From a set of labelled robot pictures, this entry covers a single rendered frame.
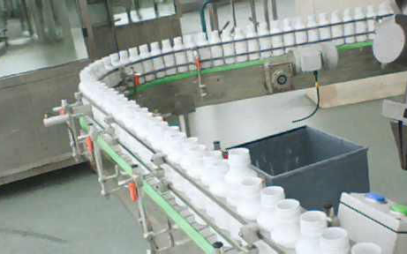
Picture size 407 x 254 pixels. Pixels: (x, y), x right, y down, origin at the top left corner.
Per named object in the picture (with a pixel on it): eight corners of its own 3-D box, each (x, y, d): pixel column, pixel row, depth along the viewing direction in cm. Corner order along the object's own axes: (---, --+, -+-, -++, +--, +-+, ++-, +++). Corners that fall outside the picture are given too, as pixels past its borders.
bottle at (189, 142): (207, 217, 124) (194, 145, 119) (183, 214, 127) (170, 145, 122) (220, 205, 129) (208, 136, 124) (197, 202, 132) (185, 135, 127)
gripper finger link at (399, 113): (400, 173, 85) (415, 110, 83) (369, 160, 91) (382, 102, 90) (434, 175, 88) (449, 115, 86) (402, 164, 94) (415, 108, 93)
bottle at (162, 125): (154, 188, 144) (143, 126, 139) (174, 180, 147) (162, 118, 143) (169, 193, 139) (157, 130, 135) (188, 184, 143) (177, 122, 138)
